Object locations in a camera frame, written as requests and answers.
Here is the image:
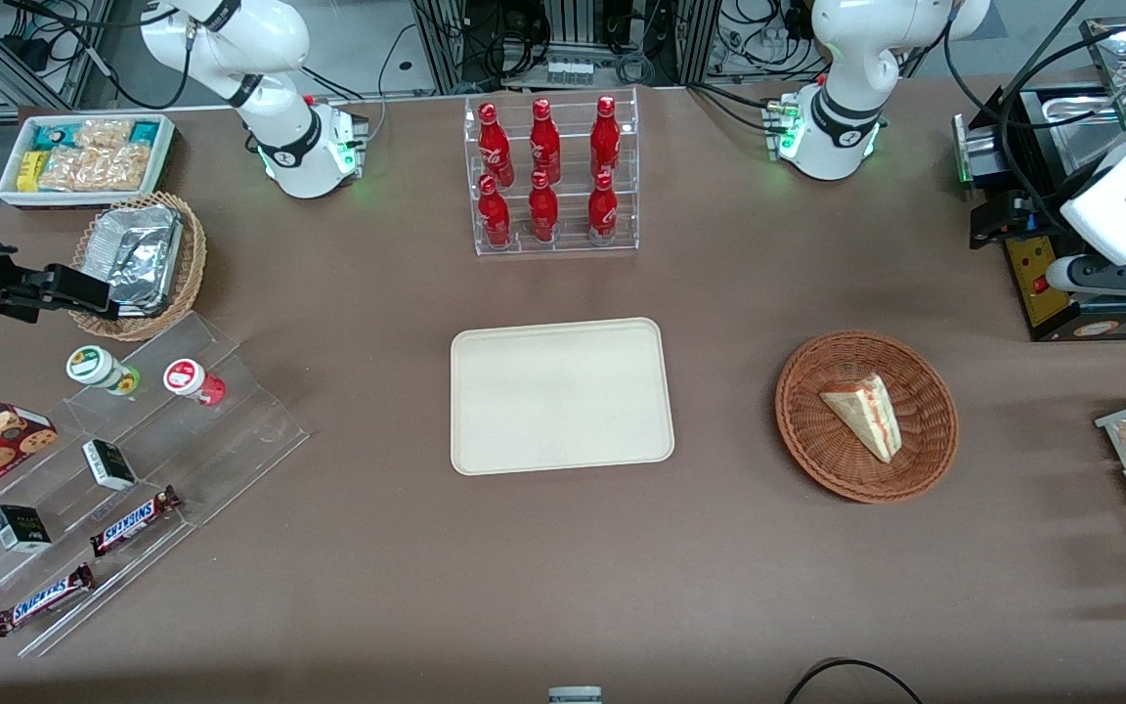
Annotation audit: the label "triangular sandwich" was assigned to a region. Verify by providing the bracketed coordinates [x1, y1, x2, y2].
[819, 373, 904, 464]

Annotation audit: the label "light tan wicker basket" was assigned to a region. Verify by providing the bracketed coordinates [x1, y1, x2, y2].
[68, 191, 208, 342]

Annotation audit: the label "brown round wicker basket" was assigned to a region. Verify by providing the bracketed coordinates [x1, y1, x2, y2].
[775, 330, 961, 505]

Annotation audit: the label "beige rectangular tray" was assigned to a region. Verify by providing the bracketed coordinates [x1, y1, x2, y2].
[451, 318, 675, 476]

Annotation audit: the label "stacked aluminium foil containers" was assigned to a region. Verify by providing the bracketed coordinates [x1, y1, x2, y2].
[83, 204, 184, 317]

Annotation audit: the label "green lidded yogurt cup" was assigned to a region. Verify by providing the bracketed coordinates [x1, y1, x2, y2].
[65, 345, 142, 397]

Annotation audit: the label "white snack bin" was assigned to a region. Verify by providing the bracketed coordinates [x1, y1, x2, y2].
[0, 112, 177, 209]

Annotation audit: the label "clear bag of crackers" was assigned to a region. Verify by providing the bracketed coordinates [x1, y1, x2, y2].
[39, 145, 152, 193]

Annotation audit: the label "red lidded yogurt cup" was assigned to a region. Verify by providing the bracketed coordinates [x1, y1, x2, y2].
[162, 358, 228, 408]

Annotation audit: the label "small black carton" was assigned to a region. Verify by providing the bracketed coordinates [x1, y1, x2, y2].
[81, 438, 139, 492]
[0, 504, 54, 554]

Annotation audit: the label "clear acrylic step shelf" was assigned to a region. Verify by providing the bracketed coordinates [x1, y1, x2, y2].
[0, 311, 313, 659]

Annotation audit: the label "Snickers chocolate bar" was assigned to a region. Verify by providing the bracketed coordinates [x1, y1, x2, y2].
[0, 562, 97, 638]
[89, 485, 184, 559]

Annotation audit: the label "red cola bottle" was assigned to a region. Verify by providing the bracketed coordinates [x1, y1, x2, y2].
[589, 95, 623, 180]
[586, 170, 620, 246]
[477, 174, 513, 249]
[529, 98, 562, 186]
[528, 170, 561, 244]
[477, 102, 516, 188]

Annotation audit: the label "clear acrylic bottle rack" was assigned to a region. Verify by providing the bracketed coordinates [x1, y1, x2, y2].
[463, 87, 640, 257]

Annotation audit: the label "aluminium frame equipment rack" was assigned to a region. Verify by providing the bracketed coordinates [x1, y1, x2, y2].
[410, 0, 722, 96]

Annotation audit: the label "black floor cable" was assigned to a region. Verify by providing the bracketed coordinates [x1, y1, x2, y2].
[783, 657, 927, 704]

